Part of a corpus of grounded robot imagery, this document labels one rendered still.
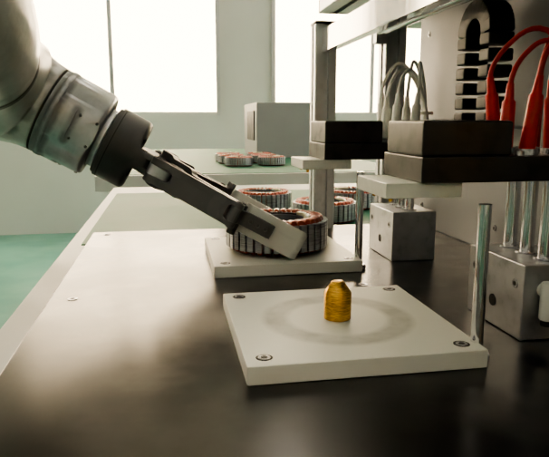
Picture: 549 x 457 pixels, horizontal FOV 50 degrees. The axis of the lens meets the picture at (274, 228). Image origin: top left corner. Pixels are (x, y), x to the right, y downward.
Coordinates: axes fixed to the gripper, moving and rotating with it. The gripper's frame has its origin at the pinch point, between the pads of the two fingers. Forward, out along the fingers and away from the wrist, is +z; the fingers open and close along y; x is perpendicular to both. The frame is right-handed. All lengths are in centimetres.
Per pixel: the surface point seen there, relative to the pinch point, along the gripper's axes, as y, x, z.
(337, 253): 4.0, 1.1, 6.4
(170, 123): -448, 4, -11
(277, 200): -46.4, 1.5, 9.4
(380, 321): 25.6, -0.4, 3.6
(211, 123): -448, 21, 19
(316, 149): 0.1, 9.8, -0.2
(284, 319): 24.0, -3.6, -2.1
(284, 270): 7.5, -2.7, 1.1
